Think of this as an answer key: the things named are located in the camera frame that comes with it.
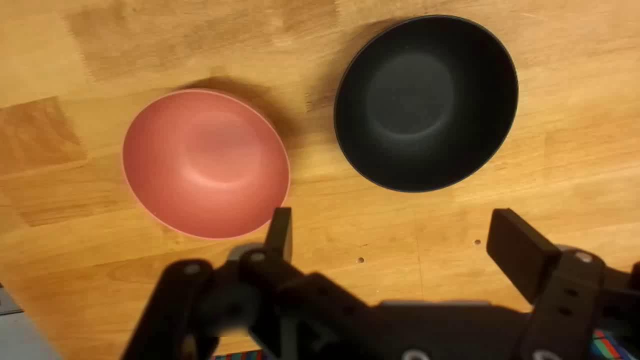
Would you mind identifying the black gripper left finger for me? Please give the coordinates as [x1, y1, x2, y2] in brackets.
[121, 206, 317, 360]

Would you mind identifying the black bowl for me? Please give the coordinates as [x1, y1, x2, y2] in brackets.
[333, 15, 520, 194]

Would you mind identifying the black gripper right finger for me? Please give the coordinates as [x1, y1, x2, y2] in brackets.
[484, 206, 640, 360]

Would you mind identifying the pink bowl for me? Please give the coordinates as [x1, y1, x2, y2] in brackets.
[121, 88, 294, 242]

